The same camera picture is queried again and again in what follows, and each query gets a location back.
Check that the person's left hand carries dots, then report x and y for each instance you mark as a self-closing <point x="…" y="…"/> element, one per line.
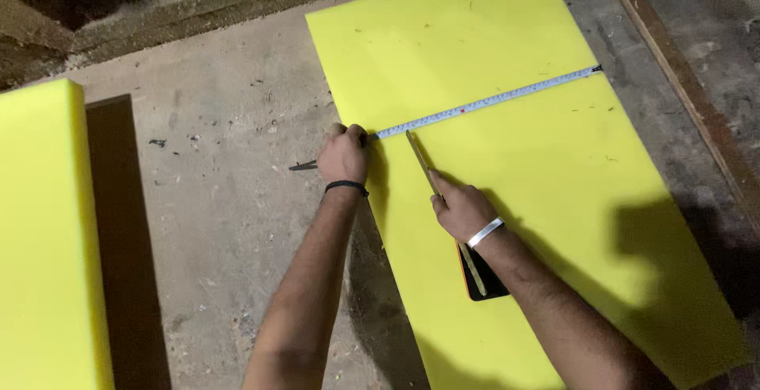
<point x="343" y="157"/>

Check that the person's right hand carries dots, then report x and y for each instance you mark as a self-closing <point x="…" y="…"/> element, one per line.
<point x="466" y="212"/>

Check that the person's left fingers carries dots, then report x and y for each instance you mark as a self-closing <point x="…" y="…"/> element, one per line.
<point x="347" y="131"/>

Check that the long metal ruler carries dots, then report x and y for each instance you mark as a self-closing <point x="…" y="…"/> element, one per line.
<point x="420" y="159"/>

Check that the white measuring tape blade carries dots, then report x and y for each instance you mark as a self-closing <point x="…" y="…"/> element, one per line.
<point x="487" y="102"/>

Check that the black wristband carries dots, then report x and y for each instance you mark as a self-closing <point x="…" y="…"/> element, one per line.
<point x="347" y="185"/>

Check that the large yellow foam sheet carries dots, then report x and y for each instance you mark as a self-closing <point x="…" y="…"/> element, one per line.
<point x="534" y="158"/>

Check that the black phone with orange case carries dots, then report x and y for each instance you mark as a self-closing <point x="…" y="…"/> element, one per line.
<point x="490" y="283"/>

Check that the thick yellow foam block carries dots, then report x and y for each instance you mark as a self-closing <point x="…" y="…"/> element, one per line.
<point x="44" y="241"/>

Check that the brown wooden strip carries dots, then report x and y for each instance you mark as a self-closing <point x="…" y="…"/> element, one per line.
<point x="683" y="81"/>

